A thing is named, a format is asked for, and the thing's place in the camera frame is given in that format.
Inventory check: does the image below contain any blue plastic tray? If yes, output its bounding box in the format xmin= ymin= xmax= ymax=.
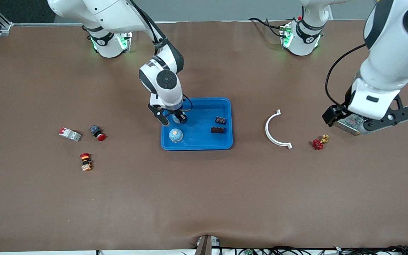
xmin=160 ymin=97 xmax=233 ymax=151

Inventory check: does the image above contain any metal mesh power supply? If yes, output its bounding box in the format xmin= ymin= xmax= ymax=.
xmin=333 ymin=113 xmax=366 ymax=136

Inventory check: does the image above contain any white curved plastic clamp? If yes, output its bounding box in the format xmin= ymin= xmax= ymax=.
xmin=265 ymin=109 xmax=293 ymax=150

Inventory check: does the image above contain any red push button blue block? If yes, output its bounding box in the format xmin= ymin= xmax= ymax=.
xmin=90 ymin=125 xmax=107 ymax=142

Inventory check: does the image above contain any red orange-banded emergency stop button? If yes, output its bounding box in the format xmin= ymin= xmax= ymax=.
xmin=80 ymin=153 xmax=93 ymax=172

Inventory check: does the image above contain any white red circuit breaker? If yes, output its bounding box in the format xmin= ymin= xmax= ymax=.
xmin=58 ymin=127 xmax=82 ymax=142

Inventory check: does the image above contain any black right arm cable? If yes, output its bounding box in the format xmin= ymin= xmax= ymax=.
xmin=181 ymin=94 xmax=193 ymax=113

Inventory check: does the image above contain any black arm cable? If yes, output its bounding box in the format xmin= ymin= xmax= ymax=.
xmin=325 ymin=43 xmax=367 ymax=107
xmin=181 ymin=94 xmax=193 ymax=113

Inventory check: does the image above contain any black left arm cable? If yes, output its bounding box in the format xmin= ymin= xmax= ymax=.
xmin=325 ymin=43 xmax=367 ymax=107

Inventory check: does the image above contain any brass valve red handle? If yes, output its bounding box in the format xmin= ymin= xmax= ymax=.
xmin=312 ymin=134 xmax=330 ymax=151

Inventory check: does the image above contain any black left base cable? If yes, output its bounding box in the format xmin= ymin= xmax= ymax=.
xmin=249 ymin=17 xmax=284 ymax=38

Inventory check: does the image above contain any camera stand post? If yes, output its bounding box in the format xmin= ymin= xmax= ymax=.
xmin=195 ymin=235 xmax=220 ymax=255

